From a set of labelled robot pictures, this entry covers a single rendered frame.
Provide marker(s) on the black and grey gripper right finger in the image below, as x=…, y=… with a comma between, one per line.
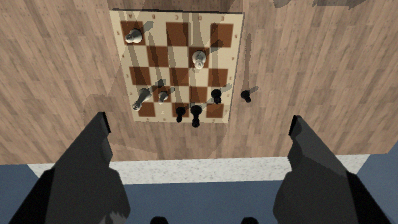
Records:
x=319, y=189

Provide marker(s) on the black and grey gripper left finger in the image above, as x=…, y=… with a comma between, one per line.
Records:
x=80, y=188

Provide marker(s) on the white chess king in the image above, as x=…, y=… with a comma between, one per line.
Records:
x=143, y=95

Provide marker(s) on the brown and cream chessboard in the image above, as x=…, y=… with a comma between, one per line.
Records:
x=162, y=62

